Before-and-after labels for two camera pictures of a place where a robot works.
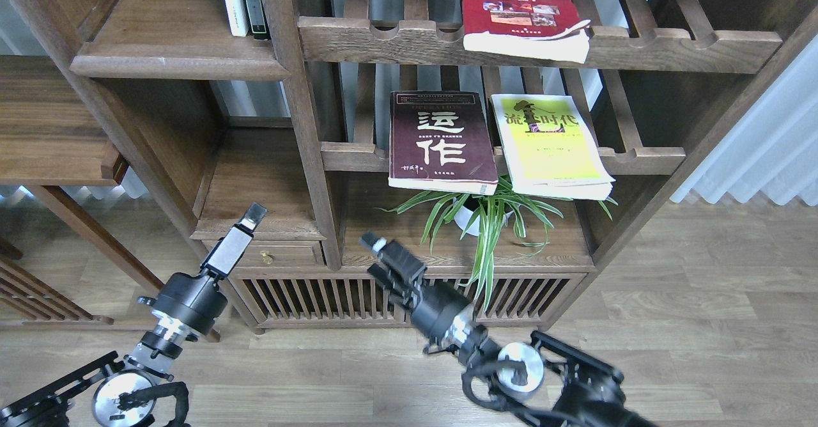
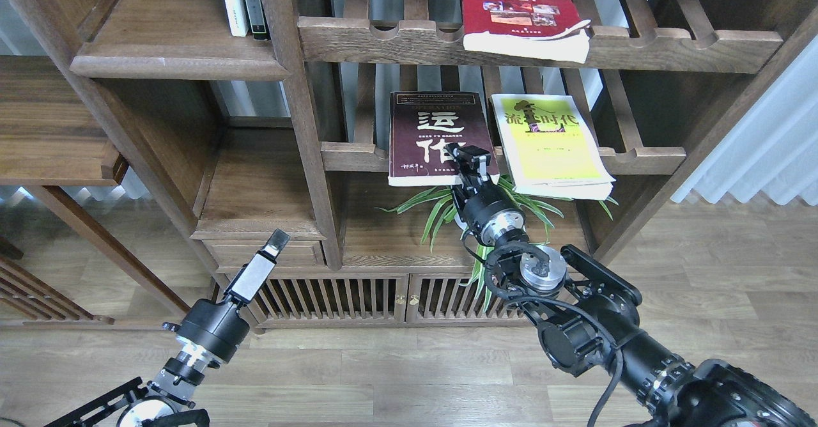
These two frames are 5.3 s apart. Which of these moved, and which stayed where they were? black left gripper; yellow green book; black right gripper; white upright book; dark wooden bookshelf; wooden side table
Moved: black left gripper; black right gripper
Stayed: wooden side table; white upright book; yellow green book; dark wooden bookshelf
